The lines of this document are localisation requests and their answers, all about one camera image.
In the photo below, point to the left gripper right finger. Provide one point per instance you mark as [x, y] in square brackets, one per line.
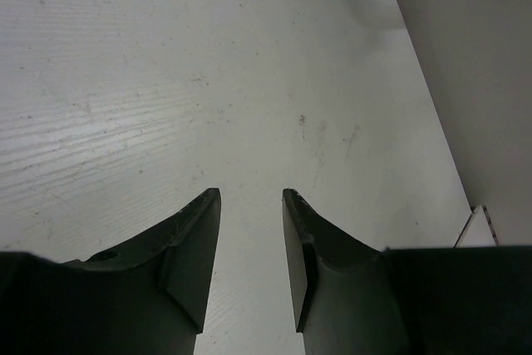
[349, 298]

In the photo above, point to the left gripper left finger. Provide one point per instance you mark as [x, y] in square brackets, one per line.
[146, 295]

